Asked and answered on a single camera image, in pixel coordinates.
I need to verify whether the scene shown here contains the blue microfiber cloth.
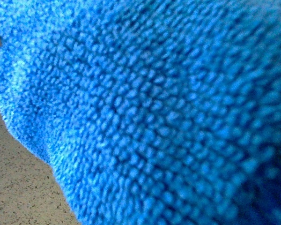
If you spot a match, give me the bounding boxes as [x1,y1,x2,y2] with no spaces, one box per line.
[0,0,281,225]

